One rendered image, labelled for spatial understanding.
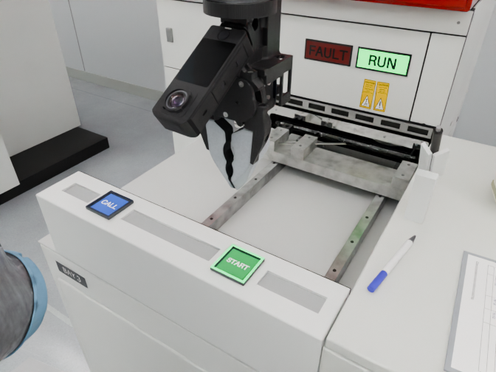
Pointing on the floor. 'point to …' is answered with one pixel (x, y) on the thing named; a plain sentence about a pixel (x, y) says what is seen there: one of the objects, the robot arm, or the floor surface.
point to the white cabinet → (128, 328)
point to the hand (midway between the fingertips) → (232, 181)
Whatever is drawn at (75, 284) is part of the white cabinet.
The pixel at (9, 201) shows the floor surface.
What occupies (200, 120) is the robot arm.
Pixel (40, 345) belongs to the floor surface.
